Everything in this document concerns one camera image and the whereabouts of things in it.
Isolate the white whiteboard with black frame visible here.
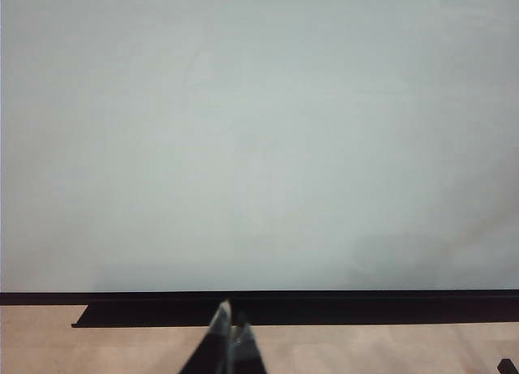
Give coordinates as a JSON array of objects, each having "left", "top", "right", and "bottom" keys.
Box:
[{"left": 0, "top": 0, "right": 519, "bottom": 307}]

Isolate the black stand foot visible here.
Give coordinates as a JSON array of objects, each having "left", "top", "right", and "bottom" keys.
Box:
[{"left": 496, "top": 357, "right": 519, "bottom": 374}]

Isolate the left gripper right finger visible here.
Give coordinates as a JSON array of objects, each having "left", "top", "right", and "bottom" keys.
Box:
[{"left": 229, "top": 311, "right": 267, "bottom": 374}]

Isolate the black whiteboard pen tray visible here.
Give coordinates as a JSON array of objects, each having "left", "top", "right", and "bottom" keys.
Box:
[{"left": 71, "top": 303, "right": 519, "bottom": 329}]

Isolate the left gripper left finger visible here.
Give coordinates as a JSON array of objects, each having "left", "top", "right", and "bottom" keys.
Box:
[{"left": 178, "top": 299, "right": 234, "bottom": 374}]

